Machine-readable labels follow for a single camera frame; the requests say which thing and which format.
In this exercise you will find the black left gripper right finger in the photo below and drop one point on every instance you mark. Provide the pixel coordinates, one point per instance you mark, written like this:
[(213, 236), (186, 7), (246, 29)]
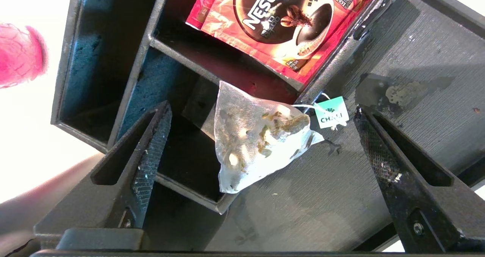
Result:
[(424, 204)]

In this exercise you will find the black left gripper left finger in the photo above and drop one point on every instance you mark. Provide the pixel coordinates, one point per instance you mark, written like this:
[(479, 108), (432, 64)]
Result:
[(113, 200)]

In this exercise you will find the black electric kettle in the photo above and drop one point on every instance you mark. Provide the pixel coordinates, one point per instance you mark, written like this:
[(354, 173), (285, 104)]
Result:
[(45, 196)]

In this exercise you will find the grey pyramid tea bag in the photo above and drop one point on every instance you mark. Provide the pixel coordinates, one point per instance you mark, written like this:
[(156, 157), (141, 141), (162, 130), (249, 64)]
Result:
[(257, 135)]

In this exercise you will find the black rectangular serving tray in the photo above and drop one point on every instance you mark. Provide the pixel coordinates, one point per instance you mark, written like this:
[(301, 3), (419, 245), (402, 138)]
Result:
[(341, 181)]

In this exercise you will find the black compartment organizer box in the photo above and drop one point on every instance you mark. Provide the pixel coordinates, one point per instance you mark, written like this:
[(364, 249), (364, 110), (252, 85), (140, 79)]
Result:
[(113, 60)]

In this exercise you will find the red strawberry shaped ornament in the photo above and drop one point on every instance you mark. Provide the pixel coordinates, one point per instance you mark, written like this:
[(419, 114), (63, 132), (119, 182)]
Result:
[(19, 56)]

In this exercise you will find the red instant coffee sachet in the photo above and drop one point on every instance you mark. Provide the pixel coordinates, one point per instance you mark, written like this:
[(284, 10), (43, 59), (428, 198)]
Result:
[(273, 18)]

